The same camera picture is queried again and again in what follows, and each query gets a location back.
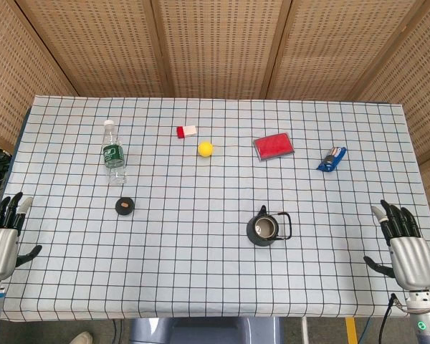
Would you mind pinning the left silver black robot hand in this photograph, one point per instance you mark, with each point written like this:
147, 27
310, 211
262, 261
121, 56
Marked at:
0, 247

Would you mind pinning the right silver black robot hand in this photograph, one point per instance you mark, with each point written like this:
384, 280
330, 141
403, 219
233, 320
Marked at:
412, 261

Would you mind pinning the black kettle lid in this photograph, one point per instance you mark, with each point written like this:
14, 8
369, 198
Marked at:
125, 206

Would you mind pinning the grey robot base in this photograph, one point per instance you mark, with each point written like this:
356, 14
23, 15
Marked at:
204, 331

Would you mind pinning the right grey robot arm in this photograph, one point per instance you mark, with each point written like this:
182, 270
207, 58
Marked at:
428, 322

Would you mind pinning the white shoe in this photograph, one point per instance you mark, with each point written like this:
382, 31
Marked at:
81, 338

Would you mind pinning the white table leg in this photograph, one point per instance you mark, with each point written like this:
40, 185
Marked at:
304, 331

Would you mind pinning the blue snack packet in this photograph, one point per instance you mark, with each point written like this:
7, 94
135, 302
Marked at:
331, 160

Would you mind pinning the clear green-label water bottle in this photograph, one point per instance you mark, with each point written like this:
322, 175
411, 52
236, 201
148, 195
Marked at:
113, 157

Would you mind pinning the woven folding screen panel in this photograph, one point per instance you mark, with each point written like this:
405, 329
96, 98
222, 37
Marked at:
218, 46
7, 82
344, 50
415, 93
93, 46

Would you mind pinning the red flat pad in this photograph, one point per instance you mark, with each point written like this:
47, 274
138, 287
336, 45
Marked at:
273, 146

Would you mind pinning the blue checked tablecloth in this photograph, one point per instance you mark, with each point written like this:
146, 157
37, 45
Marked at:
208, 222

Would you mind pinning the red and white block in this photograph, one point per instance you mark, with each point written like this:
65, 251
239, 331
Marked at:
186, 131

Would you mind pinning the yellow ball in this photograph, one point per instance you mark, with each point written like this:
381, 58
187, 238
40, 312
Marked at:
205, 149

